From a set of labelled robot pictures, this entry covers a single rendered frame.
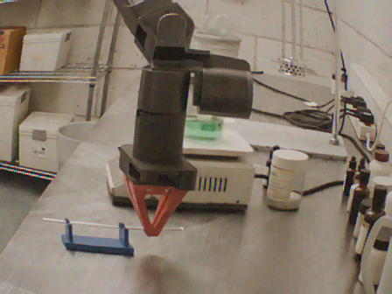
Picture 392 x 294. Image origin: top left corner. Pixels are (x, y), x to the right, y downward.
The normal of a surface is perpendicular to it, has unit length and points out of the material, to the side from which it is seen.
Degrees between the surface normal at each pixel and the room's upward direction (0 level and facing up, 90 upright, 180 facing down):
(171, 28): 51
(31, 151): 90
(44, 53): 92
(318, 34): 90
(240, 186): 90
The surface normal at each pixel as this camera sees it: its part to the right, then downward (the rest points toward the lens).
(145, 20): 0.12, -0.41
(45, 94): -0.08, 0.23
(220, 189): 0.16, 0.26
